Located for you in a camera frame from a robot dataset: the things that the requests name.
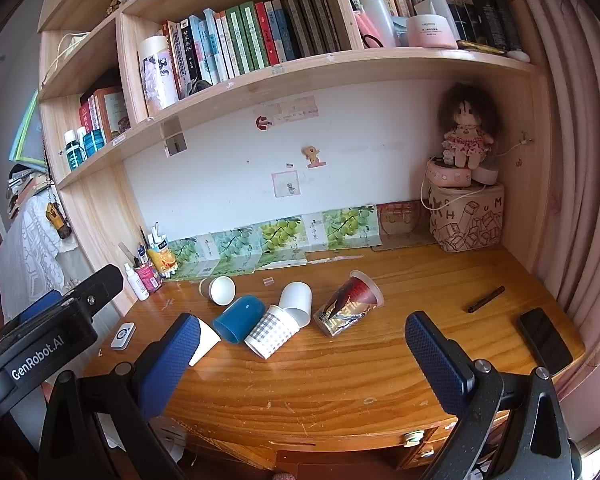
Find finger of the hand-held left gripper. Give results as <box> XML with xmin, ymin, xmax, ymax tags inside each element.
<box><xmin>17</xmin><ymin>289</ymin><xmax>66</xmax><ymax>323</ymax></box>
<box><xmin>65</xmin><ymin>264</ymin><xmax>126</xmax><ymax>318</ymax></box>

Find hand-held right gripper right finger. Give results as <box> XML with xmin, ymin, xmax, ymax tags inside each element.
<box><xmin>404</xmin><ymin>310</ymin><xmax>584</xmax><ymax>480</ymax></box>

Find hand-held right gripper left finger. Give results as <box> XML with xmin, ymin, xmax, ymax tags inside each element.
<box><xmin>39</xmin><ymin>312</ymin><xmax>202</xmax><ymax>480</ymax></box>

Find white paper cup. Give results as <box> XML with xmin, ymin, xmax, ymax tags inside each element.
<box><xmin>188</xmin><ymin>316</ymin><xmax>222</xmax><ymax>367</ymax></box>

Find blue cup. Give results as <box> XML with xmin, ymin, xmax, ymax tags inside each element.
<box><xmin>212</xmin><ymin>295</ymin><xmax>266</xmax><ymax>344</ymax></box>

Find beige rimmed white cup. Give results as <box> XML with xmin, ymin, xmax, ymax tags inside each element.
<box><xmin>198</xmin><ymin>275</ymin><xmax>237</xmax><ymax>307</ymax></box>

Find checked paper cup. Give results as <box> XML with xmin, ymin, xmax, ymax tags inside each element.
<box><xmin>244</xmin><ymin>305</ymin><xmax>301</xmax><ymax>361</ymax></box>

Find red and gold plastic cup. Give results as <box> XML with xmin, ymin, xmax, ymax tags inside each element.
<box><xmin>312</xmin><ymin>270</ymin><xmax>385</xmax><ymax>337</ymax></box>

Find plain white cup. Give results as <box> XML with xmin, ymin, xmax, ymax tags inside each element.
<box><xmin>278</xmin><ymin>281</ymin><xmax>314</xmax><ymax>328</ymax></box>

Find small white bottle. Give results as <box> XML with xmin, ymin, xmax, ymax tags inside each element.
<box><xmin>124</xmin><ymin>262</ymin><xmax>151</xmax><ymax>302</ymax></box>

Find pink pen holder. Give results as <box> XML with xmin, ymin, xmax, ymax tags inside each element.
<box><xmin>132</xmin><ymin>259</ymin><xmax>164</xmax><ymax>294</ymax></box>

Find white lace cloth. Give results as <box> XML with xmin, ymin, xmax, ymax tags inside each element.
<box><xmin>0</xmin><ymin>194</ymin><xmax>77</xmax><ymax>313</ymax></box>

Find small white and blue device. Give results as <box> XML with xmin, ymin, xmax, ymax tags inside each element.
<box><xmin>110</xmin><ymin>322</ymin><xmax>137</xmax><ymax>350</ymax></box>

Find yellow container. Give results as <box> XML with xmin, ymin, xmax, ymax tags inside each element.
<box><xmin>147</xmin><ymin>246</ymin><xmax>179</xmax><ymax>279</ymax></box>

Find black pen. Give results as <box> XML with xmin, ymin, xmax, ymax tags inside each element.
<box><xmin>467</xmin><ymin>285</ymin><xmax>506</xmax><ymax>314</ymax></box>

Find black smartphone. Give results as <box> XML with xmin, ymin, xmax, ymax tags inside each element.
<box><xmin>518</xmin><ymin>307</ymin><xmax>575</xmax><ymax>375</ymax></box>

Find teal bottle with white cap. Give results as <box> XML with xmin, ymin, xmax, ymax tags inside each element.
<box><xmin>63</xmin><ymin>130</ymin><xmax>85</xmax><ymax>171</ymax></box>

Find pink printed cardboard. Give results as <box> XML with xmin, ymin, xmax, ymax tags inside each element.
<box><xmin>376</xmin><ymin>201</ymin><xmax>434</xmax><ymax>252</ymax></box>

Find printed fabric storage box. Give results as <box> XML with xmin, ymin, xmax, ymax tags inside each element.
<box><xmin>427</xmin><ymin>182</ymin><xmax>506</xmax><ymax>254</ymax></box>

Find teal jar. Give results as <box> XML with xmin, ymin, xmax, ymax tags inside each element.
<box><xmin>82</xmin><ymin>128</ymin><xmax>106</xmax><ymax>157</ymax></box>

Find green grape printed boxes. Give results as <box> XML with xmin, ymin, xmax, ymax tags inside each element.
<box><xmin>169</xmin><ymin>206</ymin><xmax>382</xmax><ymax>282</ymax></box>

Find red book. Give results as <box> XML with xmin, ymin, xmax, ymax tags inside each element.
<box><xmin>78</xmin><ymin>101</ymin><xmax>99</xmax><ymax>134</ymax></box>

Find green folder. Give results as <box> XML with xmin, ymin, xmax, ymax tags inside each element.
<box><xmin>9</xmin><ymin>89</ymin><xmax>47</xmax><ymax>167</ymax></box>

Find orange printed book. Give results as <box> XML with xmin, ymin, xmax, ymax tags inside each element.
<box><xmin>95</xmin><ymin>86</ymin><xmax>131</xmax><ymax>142</ymax></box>

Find pink round box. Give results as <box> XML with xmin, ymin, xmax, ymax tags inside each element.
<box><xmin>426</xmin><ymin>157</ymin><xmax>474</xmax><ymax>189</ymax></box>

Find white round speaker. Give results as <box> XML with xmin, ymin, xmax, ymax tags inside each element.
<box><xmin>472</xmin><ymin>160</ymin><xmax>501</xmax><ymax>186</ymax></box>

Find printed white paper roll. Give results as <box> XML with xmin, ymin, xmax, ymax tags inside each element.
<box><xmin>138</xmin><ymin>35</ymin><xmax>180</xmax><ymax>117</ymax></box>

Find brown haired doll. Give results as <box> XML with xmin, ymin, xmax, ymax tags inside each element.
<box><xmin>437</xmin><ymin>82</ymin><xmax>502</xmax><ymax>169</ymax></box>

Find pink curtain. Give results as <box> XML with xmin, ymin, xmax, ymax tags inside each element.
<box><xmin>504</xmin><ymin>0</ymin><xmax>600</xmax><ymax>461</ymax></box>

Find row of colourful books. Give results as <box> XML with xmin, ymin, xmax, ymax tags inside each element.
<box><xmin>161</xmin><ymin>0</ymin><xmax>342</xmax><ymax>100</ymax></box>

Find wooden bookshelf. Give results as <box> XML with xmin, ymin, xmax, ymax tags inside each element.
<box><xmin>36</xmin><ymin>0</ymin><xmax>552</xmax><ymax>311</ymax></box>

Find white and pink cream jar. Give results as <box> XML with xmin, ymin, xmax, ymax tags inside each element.
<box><xmin>405</xmin><ymin>14</ymin><xmax>460</xmax><ymax>50</ymax></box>

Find pink pouch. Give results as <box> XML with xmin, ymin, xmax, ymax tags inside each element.
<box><xmin>355</xmin><ymin>10</ymin><xmax>387</xmax><ymax>50</ymax></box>

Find row of dark-spined books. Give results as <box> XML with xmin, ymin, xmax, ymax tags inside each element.
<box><xmin>340</xmin><ymin>0</ymin><xmax>524</xmax><ymax>54</ymax></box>

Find tall white bottle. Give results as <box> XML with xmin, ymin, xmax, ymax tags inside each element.
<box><xmin>352</xmin><ymin>0</ymin><xmax>397</xmax><ymax>49</ymax></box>

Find brown hanging keychain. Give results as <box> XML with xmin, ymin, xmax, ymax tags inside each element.
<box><xmin>44</xmin><ymin>199</ymin><xmax>74</xmax><ymax>239</ymax></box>

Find white cable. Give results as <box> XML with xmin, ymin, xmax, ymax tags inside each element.
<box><xmin>419</xmin><ymin>132</ymin><xmax>535</xmax><ymax>211</ymax></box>

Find pink square wall sticker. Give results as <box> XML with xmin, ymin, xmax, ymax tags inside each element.
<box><xmin>271</xmin><ymin>169</ymin><xmax>301</xmax><ymax>199</ymax></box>

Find yellow cartoon wall sticker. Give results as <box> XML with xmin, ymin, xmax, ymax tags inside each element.
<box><xmin>302</xmin><ymin>145</ymin><xmax>326</xmax><ymax>169</ymax></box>

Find faded paper wall sticker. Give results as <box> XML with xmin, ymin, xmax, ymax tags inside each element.
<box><xmin>264</xmin><ymin>94</ymin><xmax>322</xmax><ymax>124</ymax></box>

